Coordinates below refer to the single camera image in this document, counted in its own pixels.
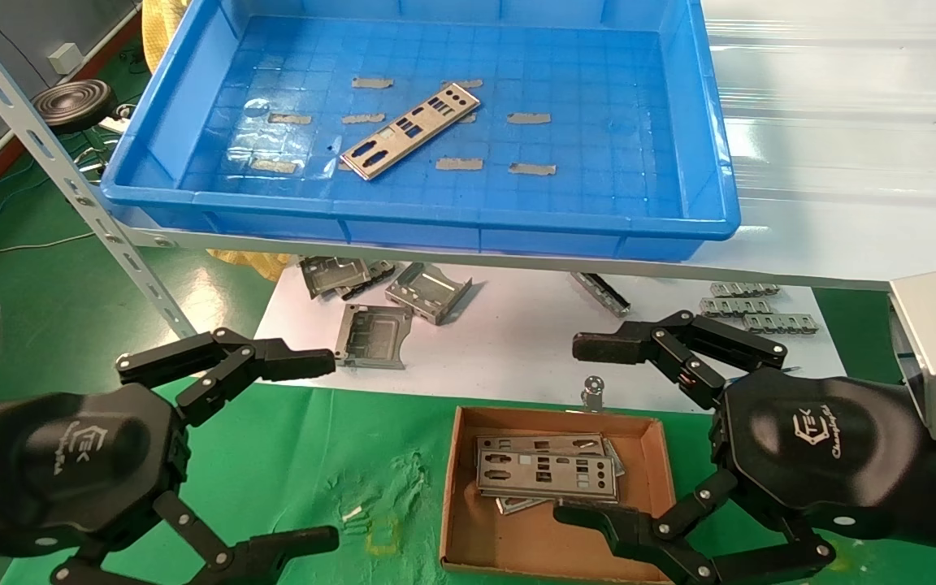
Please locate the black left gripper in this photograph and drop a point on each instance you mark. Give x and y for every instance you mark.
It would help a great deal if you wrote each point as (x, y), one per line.
(70, 455)

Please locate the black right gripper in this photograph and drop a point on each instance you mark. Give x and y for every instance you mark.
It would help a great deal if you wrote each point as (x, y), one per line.
(825, 447)

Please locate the silver metal io shield plate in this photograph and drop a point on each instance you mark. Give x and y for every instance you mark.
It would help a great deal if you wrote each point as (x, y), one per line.
(517, 505)
(517, 443)
(411, 130)
(549, 475)

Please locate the brown cardboard box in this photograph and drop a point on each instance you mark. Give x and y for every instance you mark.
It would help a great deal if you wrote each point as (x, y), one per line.
(549, 544)

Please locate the blue plastic tray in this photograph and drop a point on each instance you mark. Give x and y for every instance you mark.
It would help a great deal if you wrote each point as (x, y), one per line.
(598, 203)

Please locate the green table cloth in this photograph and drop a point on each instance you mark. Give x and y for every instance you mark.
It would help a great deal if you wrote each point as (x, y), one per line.
(314, 455)

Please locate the silver binder clip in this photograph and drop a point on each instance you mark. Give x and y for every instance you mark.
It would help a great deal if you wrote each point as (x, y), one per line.
(594, 392)

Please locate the small white scrap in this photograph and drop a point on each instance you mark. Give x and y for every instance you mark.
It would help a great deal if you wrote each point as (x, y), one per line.
(352, 513)

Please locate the white paper sheet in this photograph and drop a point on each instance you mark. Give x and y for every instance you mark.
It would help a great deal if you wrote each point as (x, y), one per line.
(517, 357)

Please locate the long narrow metal strip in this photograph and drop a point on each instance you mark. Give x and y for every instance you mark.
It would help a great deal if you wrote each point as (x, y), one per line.
(602, 294)

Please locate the round black stool seat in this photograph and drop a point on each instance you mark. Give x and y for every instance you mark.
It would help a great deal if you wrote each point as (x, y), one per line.
(74, 104)

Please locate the flat square metal frame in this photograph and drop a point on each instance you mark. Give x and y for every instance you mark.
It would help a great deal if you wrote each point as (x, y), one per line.
(374, 337)

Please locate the dark metal bracket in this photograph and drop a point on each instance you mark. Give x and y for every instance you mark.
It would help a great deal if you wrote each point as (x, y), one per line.
(377, 272)

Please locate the open metal tray bracket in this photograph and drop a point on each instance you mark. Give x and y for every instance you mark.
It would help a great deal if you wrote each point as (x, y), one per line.
(427, 291)

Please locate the grey shelf edge rail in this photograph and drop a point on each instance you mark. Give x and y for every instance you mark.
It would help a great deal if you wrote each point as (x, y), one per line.
(184, 240)

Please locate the perforated grey shelf post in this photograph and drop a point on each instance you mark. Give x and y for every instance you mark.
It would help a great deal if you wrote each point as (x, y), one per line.
(45, 150)

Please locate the white wall socket box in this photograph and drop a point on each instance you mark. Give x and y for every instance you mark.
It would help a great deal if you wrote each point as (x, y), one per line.
(66, 57)

